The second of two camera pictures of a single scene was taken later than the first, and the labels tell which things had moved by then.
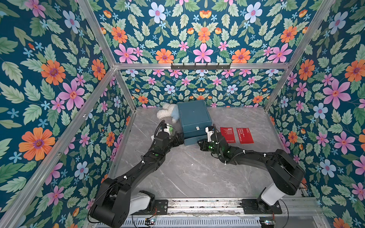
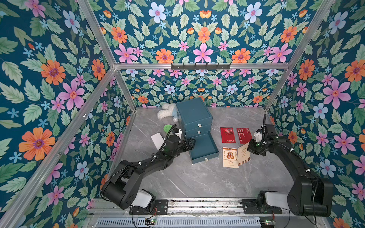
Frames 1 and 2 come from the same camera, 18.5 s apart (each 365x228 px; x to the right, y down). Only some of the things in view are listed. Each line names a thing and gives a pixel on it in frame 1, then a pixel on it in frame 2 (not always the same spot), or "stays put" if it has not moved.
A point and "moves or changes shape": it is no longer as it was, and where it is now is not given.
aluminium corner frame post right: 304,43 stays put
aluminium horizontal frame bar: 168,66 stays put
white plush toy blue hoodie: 169,110 stays put
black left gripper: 180,140 → 189,147
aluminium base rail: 291,212 stays put
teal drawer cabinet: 195,118 moves or changes shape
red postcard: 244,135 stays put
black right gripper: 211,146 → 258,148
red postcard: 228,133 stays put
